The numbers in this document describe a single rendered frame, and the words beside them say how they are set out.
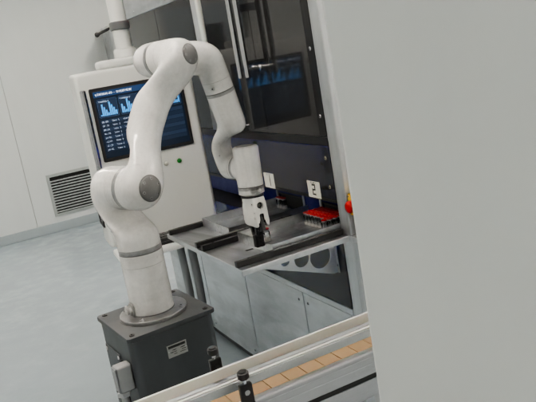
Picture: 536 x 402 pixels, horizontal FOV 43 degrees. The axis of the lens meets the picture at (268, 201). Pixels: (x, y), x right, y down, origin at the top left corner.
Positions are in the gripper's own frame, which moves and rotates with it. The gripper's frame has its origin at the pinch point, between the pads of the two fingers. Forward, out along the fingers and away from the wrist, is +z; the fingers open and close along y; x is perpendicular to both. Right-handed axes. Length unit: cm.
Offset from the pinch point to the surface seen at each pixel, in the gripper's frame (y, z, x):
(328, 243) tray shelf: -10.8, 4.1, -19.5
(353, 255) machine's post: -12.0, 10.2, -28.0
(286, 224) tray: 19.8, 2.4, -21.2
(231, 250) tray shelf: 12.7, 4.3, 4.8
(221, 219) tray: 54, 3, -10
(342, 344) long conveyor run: -92, -2, 28
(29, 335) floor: 251, 91, 54
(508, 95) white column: -165, -51, 57
